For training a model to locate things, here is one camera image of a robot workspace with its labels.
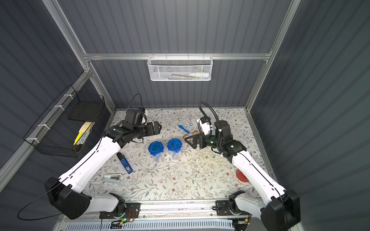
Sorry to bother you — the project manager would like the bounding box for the white bottle brown cap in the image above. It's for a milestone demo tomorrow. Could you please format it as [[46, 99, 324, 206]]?
[[183, 130, 198, 139]]

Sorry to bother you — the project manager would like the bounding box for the blue-lid clear container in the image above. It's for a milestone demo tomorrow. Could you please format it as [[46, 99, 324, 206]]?
[[167, 139, 182, 160], [148, 141, 164, 163]]

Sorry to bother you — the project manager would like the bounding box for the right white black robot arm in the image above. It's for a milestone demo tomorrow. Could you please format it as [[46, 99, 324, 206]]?
[[185, 117, 301, 231]]

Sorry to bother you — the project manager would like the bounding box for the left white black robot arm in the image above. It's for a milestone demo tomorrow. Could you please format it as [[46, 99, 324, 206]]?
[[45, 121, 162, 219]]

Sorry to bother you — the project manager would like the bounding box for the yellow sticky notes pad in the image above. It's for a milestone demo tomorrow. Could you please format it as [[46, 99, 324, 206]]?
[[79, 122, 94, 133]]

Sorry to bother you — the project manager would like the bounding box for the black notebook in basket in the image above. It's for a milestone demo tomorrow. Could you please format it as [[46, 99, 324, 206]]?
[[67, 102, 101, 122]]

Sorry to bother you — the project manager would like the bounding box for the red pencil cup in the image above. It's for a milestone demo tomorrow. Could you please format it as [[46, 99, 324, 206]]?
[[236, 169, 249, 183]]

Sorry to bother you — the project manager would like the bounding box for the yellow marker in basket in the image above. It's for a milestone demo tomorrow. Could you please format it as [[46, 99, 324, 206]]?
[[73, 132, 84, 146]]

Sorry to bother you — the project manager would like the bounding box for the small silver teal stapler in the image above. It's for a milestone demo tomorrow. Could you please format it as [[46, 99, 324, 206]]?
[[102, 174, 122, 184]]

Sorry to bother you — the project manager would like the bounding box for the white tube in basket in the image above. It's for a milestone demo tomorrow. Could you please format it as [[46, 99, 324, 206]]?
[[188, 72, 210, 80]]

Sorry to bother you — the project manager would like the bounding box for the white ventilated front panel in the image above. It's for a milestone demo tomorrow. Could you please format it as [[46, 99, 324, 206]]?
[[66, 219, 234, 231]]

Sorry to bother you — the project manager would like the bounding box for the black wire wall basket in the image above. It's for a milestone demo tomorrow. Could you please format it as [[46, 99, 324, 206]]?
[[24, 88, 110, 158]]

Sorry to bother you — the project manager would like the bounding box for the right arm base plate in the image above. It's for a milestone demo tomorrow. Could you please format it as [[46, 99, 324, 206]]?
[[212, 200, 250, 216]]

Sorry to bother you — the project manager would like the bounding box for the white wire mesh basket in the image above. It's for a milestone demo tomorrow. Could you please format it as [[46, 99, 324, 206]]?
[[147, 56, 214, 81]]

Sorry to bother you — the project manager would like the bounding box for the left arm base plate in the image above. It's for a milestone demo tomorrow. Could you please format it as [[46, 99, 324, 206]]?
[[99, 203, 141, 220]]

